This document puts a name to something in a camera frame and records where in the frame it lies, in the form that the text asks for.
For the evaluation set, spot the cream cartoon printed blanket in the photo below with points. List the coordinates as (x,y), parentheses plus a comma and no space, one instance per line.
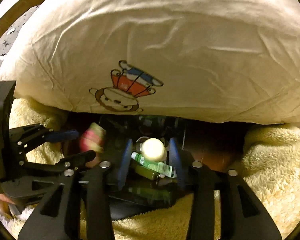
(185,45)

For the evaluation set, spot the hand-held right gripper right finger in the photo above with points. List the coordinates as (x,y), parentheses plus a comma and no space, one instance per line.
(176,160)

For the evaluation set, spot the pink yellow wrapper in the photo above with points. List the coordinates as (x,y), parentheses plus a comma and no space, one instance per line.
(92,140)

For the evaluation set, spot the yellow fluffy blanket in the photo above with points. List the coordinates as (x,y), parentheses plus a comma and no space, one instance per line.
(275,170)

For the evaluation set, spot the wooden headboard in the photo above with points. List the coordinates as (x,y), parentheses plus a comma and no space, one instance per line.
(20,10)

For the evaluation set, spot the green white tube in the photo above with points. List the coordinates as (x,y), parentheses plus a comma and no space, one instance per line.
(155,166)

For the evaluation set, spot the grey printed bed sheet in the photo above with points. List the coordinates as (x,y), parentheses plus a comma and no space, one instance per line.
(7,45)

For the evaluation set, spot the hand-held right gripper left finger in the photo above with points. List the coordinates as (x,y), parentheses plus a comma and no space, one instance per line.
(125,160)

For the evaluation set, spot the black bin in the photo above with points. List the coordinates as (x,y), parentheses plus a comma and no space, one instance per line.
(112,132)

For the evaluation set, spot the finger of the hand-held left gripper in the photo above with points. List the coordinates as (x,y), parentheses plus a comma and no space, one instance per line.
(62,136)
(75,158)

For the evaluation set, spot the small olive green bottle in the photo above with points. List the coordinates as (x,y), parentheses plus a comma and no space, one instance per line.
(145,172)

